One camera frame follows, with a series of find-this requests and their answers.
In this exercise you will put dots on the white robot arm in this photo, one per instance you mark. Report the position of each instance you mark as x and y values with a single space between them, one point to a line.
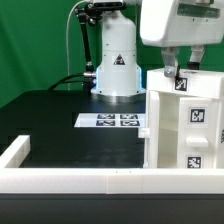
118 77

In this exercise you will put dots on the white cabinet door panel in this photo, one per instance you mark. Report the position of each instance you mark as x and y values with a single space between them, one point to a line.
150 132

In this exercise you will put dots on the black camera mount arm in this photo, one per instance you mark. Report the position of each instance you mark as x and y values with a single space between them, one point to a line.
87 16

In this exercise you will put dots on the white cabinet top block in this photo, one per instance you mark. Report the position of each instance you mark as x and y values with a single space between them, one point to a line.
198 83

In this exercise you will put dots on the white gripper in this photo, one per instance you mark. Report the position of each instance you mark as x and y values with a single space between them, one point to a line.
167 23

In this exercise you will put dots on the white U-shaped fence wall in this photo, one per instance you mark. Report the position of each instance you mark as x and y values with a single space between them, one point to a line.
16 179

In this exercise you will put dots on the white cabinet body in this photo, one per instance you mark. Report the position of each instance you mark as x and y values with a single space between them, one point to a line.
168 131

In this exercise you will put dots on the white marker base plate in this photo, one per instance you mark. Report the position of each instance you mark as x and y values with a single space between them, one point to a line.
110 120

